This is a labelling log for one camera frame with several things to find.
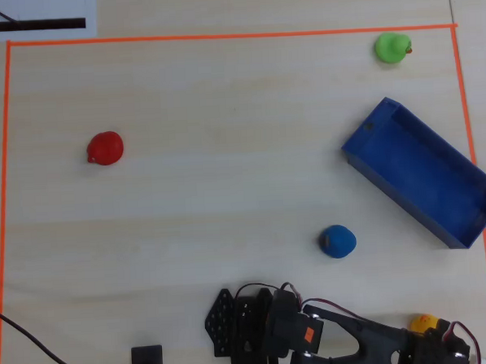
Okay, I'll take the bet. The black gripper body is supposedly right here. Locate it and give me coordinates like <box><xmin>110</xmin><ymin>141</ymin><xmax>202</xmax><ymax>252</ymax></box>
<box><xmin>399</xmin><ymin>318</ymin><xmax>473</xmax><ymax>364</ymax></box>

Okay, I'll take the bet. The yellow rubber duck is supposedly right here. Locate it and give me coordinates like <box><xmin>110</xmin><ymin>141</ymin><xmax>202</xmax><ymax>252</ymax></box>
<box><xmin>409</xmin><ymin>312</ymin><xmax>442</xmax><ymax>335</ymax></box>

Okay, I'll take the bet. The blue rubber duck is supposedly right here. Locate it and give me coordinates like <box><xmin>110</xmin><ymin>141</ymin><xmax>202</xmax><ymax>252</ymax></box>
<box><xmin>317</xmin><ymin>223</ymin><xmax>359</xmax><ymax>261</ymax></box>

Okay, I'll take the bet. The blue rectangular plastic box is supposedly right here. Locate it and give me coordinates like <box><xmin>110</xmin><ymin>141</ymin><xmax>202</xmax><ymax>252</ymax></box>
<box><xmin>337</xmin><ymin>91</ymin><xmax>486</xmax><ymax>257</ymax></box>

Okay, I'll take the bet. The green rubber duck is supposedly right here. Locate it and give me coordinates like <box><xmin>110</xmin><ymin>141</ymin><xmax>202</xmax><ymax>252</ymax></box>
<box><xmin>373</xmin><ymin>31</ymin><xmax>414</xmax><ymax>65</ymax></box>

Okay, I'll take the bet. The red rubber duck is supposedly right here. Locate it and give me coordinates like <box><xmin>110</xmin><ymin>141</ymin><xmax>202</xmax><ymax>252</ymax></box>
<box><xmin>85</xmin><ymin>129</ymin><xmax>125</xmax><ymax>167</ymax></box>

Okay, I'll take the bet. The orange tape border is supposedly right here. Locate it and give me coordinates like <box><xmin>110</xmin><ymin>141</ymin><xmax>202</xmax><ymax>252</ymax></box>
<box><xmin>0</xmin><ymin>15</ymin><xmax>486</xmax><ymax>364</ymax></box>

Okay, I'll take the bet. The white paper with black bar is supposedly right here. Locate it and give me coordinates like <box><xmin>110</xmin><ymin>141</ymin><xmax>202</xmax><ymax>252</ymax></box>
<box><xmin>0</xmin><ymin>0</ymin><xmax>99</xmax><ymax>42</ymax></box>

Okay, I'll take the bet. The long black cable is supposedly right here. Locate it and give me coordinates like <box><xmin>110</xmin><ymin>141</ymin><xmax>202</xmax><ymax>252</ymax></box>
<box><xmin>0</xmin><ymin>300</ymin><xmax>91</xmax><ymax>364</ymax></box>

